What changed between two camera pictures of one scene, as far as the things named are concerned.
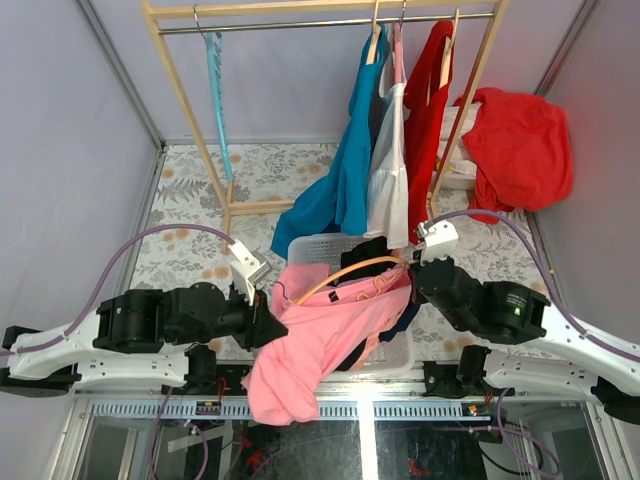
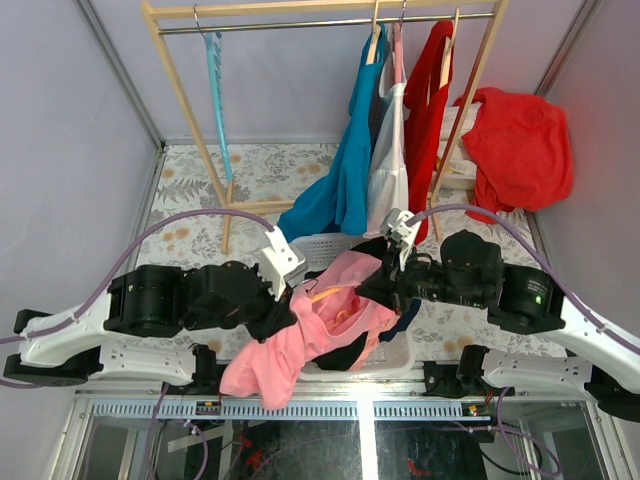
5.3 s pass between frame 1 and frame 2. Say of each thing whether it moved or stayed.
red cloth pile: stayed
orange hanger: moved
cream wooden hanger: stayed
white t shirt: stayed
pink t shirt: moved
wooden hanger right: stayed
